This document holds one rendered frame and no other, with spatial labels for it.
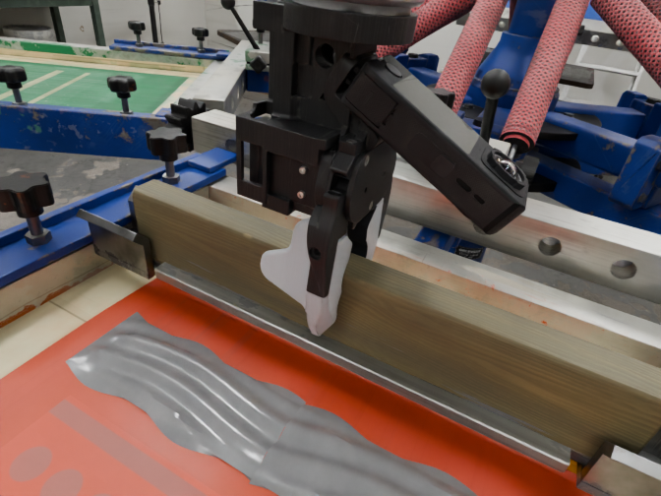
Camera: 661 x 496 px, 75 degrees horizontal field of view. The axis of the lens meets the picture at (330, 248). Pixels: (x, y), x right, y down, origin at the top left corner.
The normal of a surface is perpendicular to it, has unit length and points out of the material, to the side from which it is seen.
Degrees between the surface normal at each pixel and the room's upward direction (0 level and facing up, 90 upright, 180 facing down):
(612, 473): 90
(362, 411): 0
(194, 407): 29
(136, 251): 90
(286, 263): 82
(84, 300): 0
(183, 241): 90
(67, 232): 0
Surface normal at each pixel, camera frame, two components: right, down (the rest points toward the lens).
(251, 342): 0.10, -0.83
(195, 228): -0.47, 0.45
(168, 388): -0.15, -0.52
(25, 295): 0.88, 0.33
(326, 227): -0.40, 0.14
